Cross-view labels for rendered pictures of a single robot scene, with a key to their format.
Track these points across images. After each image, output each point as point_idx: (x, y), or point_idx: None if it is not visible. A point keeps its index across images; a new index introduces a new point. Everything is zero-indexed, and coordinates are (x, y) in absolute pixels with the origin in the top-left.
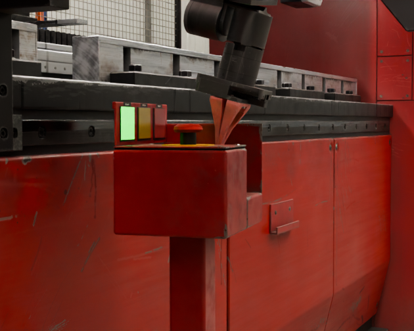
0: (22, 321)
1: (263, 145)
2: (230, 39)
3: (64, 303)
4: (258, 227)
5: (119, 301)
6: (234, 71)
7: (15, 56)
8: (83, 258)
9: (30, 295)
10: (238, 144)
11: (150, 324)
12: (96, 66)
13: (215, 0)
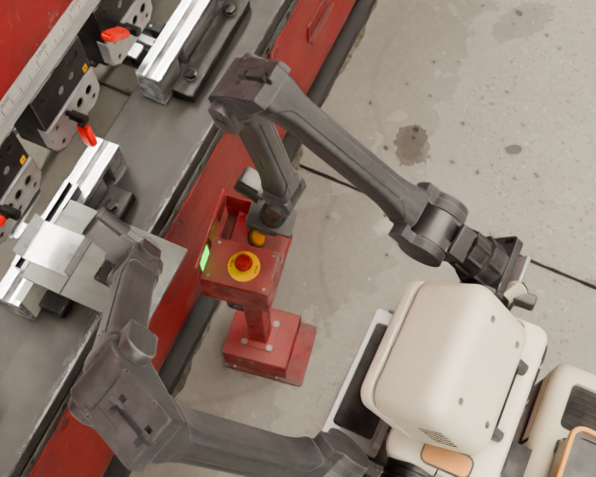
0: (159, 312)
1: (301, 3)
2: (268, 213)
3: (176, 279)
4: (297, 54)
5: (205, 233)
6: (271, 225)
7: (110, 173)
8: None
9: (160, 302)
10: (274, 256)
11: (224, 212)
12: (160, 95)
13: (255, 191)
